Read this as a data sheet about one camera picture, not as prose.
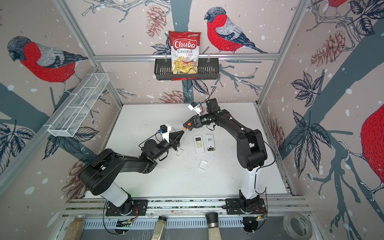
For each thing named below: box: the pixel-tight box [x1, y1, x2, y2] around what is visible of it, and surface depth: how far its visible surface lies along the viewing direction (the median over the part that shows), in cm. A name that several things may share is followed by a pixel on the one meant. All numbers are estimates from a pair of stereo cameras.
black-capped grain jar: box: [205, 212, 222, 240], surface depth 67 cm
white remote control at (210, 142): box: [205, 133, 215, 152], surface depth 100 cm
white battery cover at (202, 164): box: [198, 159, 208, 170], surface depth 90 cm
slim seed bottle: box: [151, 216, 168, 240], surface depth 67 cm
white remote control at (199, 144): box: [193, 135, 205, 154], surface depth 97 cm
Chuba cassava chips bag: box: [168, 30, 201, 74], surface depth 86 cm
